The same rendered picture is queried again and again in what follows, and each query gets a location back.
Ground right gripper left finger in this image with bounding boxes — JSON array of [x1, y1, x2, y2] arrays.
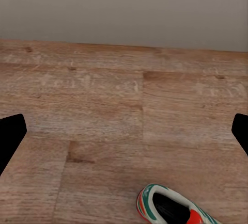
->
[[0, 114, 27, 175]]

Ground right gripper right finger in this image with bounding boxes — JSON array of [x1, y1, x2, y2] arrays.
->
[[231, 113, 248, 155]]

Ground gym shoe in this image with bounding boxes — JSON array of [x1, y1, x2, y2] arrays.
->
[[136, 184, 222, 224]]

